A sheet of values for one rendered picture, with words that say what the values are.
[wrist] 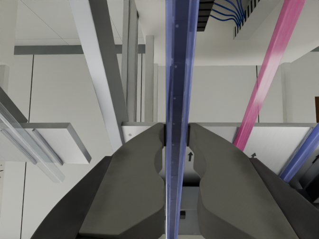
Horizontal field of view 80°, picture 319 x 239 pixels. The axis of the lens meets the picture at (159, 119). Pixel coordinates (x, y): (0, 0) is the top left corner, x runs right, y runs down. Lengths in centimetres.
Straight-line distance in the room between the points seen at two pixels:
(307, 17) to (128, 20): 55
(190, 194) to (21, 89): 236
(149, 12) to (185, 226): 58
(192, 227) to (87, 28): 42
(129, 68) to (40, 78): 197
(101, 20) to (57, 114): 210
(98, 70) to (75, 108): 199
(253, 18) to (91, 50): 50
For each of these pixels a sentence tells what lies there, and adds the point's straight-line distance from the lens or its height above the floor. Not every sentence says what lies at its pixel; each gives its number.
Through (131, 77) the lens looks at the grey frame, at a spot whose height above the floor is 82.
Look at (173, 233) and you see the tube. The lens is 26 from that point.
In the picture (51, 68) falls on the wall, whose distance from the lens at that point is 246.
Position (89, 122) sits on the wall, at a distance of 215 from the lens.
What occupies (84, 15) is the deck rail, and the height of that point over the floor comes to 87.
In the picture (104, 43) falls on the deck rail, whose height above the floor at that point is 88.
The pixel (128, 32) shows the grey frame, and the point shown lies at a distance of 63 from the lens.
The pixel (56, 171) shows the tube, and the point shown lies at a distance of 32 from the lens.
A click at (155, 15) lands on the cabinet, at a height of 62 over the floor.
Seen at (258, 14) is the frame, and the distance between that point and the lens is 64.
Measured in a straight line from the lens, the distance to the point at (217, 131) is 31.
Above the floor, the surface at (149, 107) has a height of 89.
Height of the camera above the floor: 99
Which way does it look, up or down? 5 degrees down
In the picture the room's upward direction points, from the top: 179 degrees counter-clockwise
